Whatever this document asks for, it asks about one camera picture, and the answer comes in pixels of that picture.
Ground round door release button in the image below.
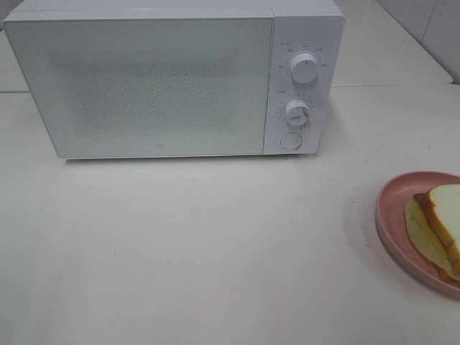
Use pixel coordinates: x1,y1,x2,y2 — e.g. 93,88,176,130
280,133,302,150

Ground toy sandwich with bread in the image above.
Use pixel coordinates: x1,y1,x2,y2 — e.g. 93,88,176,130
405,184,459,282

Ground white lower timer knob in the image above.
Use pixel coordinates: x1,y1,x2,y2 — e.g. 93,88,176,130
285,100,310,127

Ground white upper power knob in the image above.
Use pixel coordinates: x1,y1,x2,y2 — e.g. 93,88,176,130
290,52,319,84

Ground pink round plate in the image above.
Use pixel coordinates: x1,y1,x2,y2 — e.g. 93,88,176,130
374,171,459,299

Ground white microwave oven body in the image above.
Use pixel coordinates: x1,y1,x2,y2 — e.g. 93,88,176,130
2,1,345,157

